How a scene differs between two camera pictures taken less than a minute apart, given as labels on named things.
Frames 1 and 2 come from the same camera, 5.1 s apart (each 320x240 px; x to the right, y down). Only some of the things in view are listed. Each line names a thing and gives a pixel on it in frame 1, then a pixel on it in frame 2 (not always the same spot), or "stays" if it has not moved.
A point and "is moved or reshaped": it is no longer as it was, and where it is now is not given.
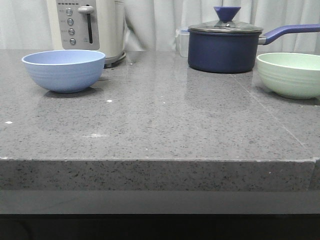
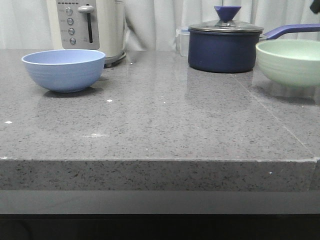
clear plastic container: [182, 38] stays
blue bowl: [66, 71] stays
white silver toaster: [90, 25] stays
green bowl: [293, 75] is moved or reshaped
